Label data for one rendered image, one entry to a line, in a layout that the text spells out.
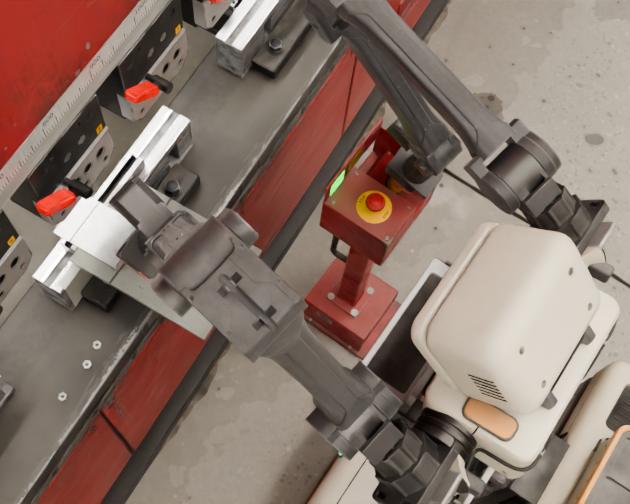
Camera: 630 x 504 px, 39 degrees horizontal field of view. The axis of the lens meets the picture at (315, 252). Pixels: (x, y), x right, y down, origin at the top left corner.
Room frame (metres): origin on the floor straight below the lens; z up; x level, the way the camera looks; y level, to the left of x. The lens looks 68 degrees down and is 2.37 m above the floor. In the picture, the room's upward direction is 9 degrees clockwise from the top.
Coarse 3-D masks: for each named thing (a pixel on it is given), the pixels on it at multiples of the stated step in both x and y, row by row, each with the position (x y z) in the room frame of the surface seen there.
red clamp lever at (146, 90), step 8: (152, 80) 0.67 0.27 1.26; (160, 80) 0.67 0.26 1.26; (136, 88) 0.63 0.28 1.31; (144, 88) 0.63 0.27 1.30; (152, 88) 0.64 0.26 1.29; (160, 88) 0.66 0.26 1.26; (168, 88) 0.66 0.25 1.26; (128, 96) 0.61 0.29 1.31; (136, 96) 0.61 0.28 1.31; (144, 96) 0.62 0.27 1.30; (152, 96) 0.64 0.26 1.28
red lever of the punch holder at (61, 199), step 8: (72, 184) 0.49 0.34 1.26; (80, 184) 0.49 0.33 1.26; (56, 192) 0.46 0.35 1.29; (64, 192) 0.46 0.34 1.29; (72, 192) 0.47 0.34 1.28; (80, 192) 0.48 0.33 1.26; (88, 192) 0.48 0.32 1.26; (40, 200) 0.44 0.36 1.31; (48, 200) 0.44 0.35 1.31; (56, 200) 0.44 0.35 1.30; (64, 200) 0.45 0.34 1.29; (72, 200) 0.46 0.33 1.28; (40, 208) 0.43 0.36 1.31; (48, 208) 0.43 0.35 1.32; (56, 208) 0.43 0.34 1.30
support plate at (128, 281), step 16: (112, 208) 0.57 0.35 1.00; (176, 208) 0.59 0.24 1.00; (80, 256) 0.48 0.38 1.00; (96, 272) 0.46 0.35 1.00; (112, 272) 0.46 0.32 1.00; (128, 272) 0.47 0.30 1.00; (128, 288) 0.44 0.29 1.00; (144, 288) 0.44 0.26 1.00; (144, 304) 0.42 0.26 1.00; (160, 304) 0.42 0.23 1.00; (176, 320) 0.40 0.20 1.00; (192, 320) 0.40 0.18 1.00
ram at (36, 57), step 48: (0, 0) 0.52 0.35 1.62; (48, 0) 0.57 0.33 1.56; (96, 0) 0.63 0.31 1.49; (0, 48) 0.49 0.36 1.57; (48, 48) 0.55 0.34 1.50; (96, 48) 0.61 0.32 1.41; (0, 96) 0.47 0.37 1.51; (48, 96) 0.53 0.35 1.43; (0, 144) 0.44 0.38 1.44; (48, 144) 0.50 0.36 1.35
